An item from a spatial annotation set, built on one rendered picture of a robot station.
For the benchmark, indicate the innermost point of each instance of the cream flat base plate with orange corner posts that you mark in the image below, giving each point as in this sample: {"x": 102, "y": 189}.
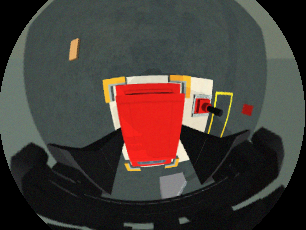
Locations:
{"x": 193, "y": 88}

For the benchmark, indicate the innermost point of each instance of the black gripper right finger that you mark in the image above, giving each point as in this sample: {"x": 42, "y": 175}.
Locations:
{"x": 207, "y": 152}

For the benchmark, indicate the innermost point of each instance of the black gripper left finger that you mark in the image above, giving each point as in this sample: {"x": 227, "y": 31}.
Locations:
{"x": 98, "y": 161}

